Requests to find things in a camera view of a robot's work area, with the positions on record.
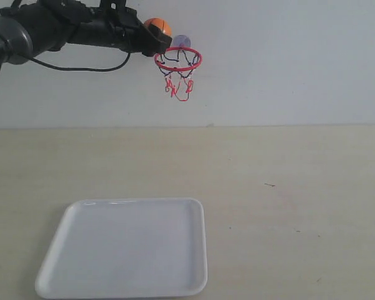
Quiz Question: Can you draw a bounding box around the black cable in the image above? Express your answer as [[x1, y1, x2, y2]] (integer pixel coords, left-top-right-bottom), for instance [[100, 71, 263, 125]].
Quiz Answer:
[[0, 51, 132, 103]]

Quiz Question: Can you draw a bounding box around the small orange basketball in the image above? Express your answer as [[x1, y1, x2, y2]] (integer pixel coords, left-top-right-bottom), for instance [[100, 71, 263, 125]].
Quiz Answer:
[[144, 17, 172, 37]]

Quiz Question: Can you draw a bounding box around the red mini basketball hoop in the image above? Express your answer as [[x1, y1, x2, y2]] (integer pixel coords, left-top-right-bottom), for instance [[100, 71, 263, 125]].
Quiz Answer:
[[154, 46, 203, 102]]

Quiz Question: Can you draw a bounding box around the white plastic tray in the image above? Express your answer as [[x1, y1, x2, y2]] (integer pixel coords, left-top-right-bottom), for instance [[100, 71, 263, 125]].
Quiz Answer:
[[35, 197, 208, 299]]

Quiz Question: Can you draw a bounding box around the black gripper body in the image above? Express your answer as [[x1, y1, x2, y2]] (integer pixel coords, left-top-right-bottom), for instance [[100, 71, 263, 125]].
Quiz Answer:
[[92, 1, 144, 53]]

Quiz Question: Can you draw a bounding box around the clear suction cup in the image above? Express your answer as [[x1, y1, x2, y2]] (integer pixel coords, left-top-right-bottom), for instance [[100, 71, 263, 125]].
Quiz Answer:
[[172, 34, 191, 48]]

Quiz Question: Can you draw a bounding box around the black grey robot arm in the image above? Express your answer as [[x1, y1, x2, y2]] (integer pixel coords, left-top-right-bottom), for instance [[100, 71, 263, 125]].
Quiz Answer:
[[0, 1, 172, 64]]

